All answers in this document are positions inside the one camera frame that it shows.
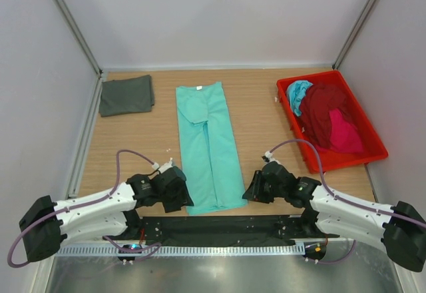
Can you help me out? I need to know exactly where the turquoise t shirt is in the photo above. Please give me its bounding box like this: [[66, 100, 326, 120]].
[[176, 82, 248, 215]]

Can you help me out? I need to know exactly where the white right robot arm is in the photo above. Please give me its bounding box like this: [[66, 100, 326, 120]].
[[242, 161, 425, 272]]

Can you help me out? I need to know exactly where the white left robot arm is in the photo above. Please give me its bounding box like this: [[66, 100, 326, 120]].
[[19, 163, 194, 262]]

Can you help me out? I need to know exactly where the pink t shirt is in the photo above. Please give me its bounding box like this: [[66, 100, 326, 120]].
[[329, 109, 364, 154]]

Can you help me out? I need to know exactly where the red plastic bin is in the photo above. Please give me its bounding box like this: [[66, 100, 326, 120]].
[[276, 71, 388, 173]]

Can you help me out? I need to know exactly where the dark red t shirt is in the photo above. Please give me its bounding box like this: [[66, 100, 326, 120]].
[[299, 83, 353, 150]]

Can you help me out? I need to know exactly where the light blue t shirt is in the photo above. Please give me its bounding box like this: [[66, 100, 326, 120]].
[[286, 80, 313, 117]]

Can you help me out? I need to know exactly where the folded grey t shirt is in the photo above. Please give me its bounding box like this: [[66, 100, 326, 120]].
[[99, 75, 155, 117]]

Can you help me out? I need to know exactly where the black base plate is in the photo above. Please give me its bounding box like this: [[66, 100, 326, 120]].
[[111, 215, 325, 247]]

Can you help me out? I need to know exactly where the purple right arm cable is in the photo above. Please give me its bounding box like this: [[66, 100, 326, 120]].
[[261, 139, 426, 266]]

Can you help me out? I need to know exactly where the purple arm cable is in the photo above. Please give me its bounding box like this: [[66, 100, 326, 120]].
[[261, 139, 426, 266], [7, 148, 174, 269]]

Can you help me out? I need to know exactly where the slotted cable duct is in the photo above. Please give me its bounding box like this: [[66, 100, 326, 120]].
[[55, 242, 305, 257]]

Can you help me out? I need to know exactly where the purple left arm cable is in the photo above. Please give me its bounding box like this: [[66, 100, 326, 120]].
[[7, 148, 174, 269]]

